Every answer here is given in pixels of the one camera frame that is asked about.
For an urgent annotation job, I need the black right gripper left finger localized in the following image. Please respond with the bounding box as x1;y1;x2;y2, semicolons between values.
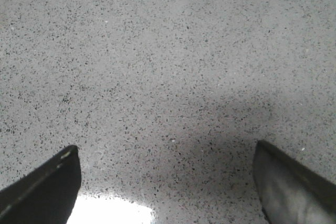
1;145;81;223

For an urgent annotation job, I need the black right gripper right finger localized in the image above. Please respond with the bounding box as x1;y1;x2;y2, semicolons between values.
253;141;335;223

